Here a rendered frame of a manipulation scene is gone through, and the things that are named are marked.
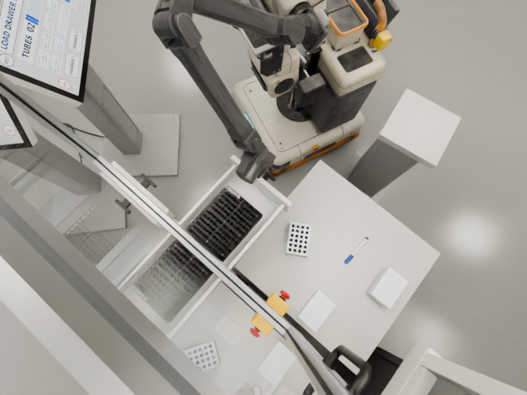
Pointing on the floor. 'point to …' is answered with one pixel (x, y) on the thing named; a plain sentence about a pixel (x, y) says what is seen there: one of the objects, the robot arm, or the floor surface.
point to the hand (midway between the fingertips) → (260, 169)
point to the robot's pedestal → (402, 144)
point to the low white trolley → (291, 281)
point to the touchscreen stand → (132, 132)
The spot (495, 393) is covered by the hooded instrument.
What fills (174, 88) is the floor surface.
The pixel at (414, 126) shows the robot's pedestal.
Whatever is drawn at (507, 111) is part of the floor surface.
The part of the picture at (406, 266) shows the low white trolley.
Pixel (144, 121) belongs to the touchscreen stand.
